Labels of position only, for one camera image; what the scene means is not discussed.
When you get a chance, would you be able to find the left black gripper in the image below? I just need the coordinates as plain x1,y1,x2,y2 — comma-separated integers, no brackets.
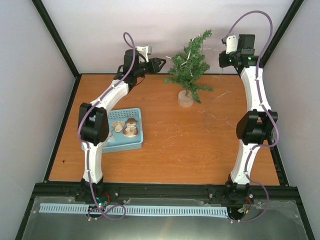
133,58,166,78

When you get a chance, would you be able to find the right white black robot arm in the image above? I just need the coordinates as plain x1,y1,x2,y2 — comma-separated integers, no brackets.
218,34,278,204

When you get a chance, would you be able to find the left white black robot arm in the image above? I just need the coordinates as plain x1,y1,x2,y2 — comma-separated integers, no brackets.
77,47,167,202

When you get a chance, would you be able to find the small green christmas tree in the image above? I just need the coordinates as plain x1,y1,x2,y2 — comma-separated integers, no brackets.
163,29,215,108

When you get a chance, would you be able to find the snowman ornament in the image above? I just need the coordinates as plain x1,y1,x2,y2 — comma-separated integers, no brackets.
122,118,139,138

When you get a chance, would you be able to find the blue plastic basket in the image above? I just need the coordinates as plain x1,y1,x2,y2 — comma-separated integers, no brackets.
81,107,145,154

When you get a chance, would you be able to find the beige wooden heart ornament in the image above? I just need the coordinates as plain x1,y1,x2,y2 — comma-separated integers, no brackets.
111,120,126,133

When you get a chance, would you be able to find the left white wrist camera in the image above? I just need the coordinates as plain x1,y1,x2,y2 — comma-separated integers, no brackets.
135,45,153,63

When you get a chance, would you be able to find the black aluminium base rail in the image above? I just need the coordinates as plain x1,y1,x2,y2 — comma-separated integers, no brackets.
31,181,301,206

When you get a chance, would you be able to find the light blue cable duct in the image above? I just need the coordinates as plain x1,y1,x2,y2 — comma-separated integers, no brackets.
38,203,228,218

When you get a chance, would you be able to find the purple floor cable loop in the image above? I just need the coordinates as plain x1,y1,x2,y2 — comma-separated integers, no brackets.
86,193,127,221

